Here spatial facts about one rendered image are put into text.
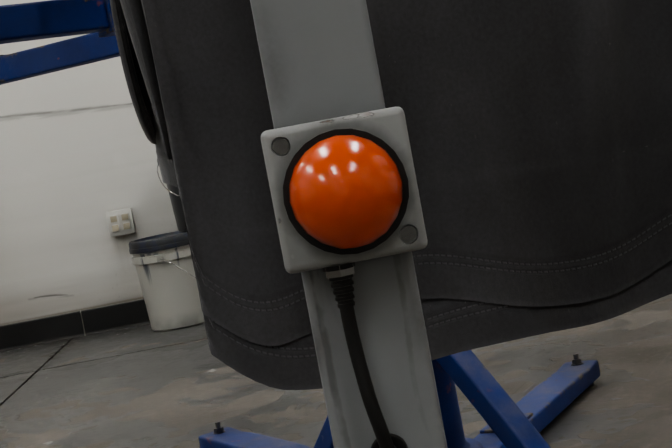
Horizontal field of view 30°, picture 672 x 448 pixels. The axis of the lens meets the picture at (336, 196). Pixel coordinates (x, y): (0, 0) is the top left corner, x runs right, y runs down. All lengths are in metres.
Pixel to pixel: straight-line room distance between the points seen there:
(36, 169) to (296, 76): 5.04
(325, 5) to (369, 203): 0.08
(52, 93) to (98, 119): 0.22
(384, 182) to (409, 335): 0.07
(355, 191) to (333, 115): 0.05
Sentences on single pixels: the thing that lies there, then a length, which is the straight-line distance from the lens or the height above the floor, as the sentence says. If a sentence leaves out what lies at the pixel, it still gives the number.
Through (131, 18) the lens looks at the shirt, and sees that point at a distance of 0.73.
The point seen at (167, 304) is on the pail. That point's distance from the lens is 5.05.
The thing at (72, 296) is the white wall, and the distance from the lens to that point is 5.48.
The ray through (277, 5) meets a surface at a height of 0.72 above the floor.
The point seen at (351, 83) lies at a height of 0.69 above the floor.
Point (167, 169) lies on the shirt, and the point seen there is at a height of 0.67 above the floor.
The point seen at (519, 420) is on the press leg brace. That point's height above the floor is 0.19.
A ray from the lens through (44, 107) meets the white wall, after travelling 5.46.
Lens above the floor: 0.67
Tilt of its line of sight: 3 degrees down
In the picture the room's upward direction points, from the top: 11 degrees counter-clockwise
